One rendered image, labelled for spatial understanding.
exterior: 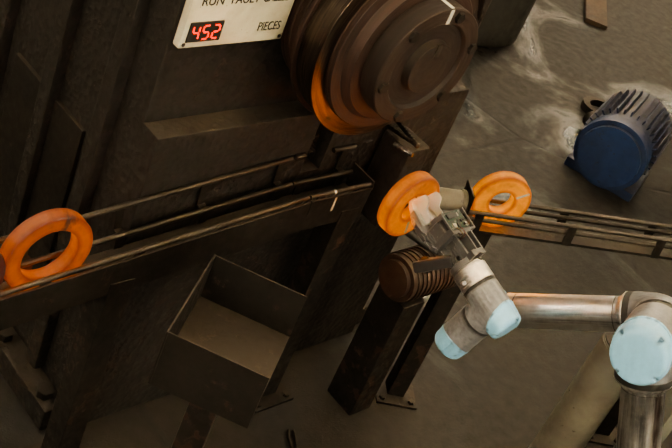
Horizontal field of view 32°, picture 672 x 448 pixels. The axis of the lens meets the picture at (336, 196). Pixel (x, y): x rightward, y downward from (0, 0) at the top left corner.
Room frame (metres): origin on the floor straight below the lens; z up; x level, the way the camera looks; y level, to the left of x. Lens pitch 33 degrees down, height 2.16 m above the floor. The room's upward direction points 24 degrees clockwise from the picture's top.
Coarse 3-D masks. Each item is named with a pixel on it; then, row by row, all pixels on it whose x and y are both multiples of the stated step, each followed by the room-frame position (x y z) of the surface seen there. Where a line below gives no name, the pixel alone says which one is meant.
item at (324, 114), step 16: (336, 0) 2.09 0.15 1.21; (352, 0) 2.07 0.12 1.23; (480, 0) 2.40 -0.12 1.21; (320, 16) 2.09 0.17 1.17; (336, 16) 2.06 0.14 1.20; (352, 16) 2.09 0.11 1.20; (480, 16) 2.42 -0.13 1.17; (320, 32) 2.07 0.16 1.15; (336, 32) 2.07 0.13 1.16; (304, 48) 2.08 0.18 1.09; (320, 48) 2.05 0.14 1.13; (304, 64) 2.08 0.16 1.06; (320, 64) 2.06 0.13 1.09; (304, 80) 2.09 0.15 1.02; (320, 80) 2.07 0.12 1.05; (304, 96) 2.13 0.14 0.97; (320, 96) 2.09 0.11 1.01; (320, 112) 2.10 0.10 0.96; (336, 128) 2.16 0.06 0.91; (352, 128) 2.20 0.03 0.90; (368, 128) 2.25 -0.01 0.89
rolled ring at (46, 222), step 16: (64, 208) 1.71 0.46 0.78; (32, 224) 1.64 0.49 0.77; (48, 224) 1.65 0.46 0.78; (64, 224) 1.68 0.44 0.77; (80, 224) 1.71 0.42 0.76; (16, 240) 1.61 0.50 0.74; (32, 240) 1.63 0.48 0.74; (80, 240) 1.72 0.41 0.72; (16, 256) 1.61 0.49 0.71; (64, 256) 1.72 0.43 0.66; (80, 256) 1.73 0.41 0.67; (16, 272) 1.62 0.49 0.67; (32, 272) 1.67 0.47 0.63; (48, 272) 1.69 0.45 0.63
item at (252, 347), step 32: (224, 288) 1.83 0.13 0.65; (256, 288) 1.83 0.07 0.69; (288, 288) 1.83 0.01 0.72; (192, 320) 1.76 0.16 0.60; (224, 320) 1.80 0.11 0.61; (256, 320) 1.83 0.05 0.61; (288, 320) 1.83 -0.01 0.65; (160, 352) 1.58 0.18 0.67; (192, 352) 1.57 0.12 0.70; (224, 352) 1.72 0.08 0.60; (256, 352) 1.75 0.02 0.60; (160, 384) 1.57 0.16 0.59; (192, 384) 1.57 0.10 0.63; (224, 384) 1.57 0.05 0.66; (256, 384) 1.57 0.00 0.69; (192, 416) 1.70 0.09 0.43; (224, 416) 1.57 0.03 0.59
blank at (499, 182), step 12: (480, 180) 2.50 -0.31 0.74; (492, 180) 2.49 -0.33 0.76; (504, 180) 2.49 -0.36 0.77; (516, 180) 2.51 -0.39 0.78; (480, 192) 2.47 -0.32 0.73; (492, 192) 2.49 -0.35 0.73; (504, 192) 2.50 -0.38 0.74; (516, 192) 2.51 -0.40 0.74; (528, 192) 2.53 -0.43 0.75; (480, 204) 2.48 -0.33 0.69; (504, 204) 2.54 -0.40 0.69; (516, 204) 2.52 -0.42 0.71; (528, 204) 2.53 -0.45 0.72
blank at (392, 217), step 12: (408, 180) 2.11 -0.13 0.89; (420, 180) 2.12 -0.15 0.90; (432, 180) 2.15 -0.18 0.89; (396, 192) 2.09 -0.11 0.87; (408, 192) 2.09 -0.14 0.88; (420, 192) 2.13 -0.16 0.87; (432, 192) 2.16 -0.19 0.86; (384, 204) 2.08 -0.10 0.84; (396, 204) 2.07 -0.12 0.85; (384, 216) 2.07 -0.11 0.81; (396, 216) 2.09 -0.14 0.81; (408, 216) 2.14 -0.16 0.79; (384, 228) 2.08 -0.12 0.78; (396, 228) 2.10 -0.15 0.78; (408, 228) 2.14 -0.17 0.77
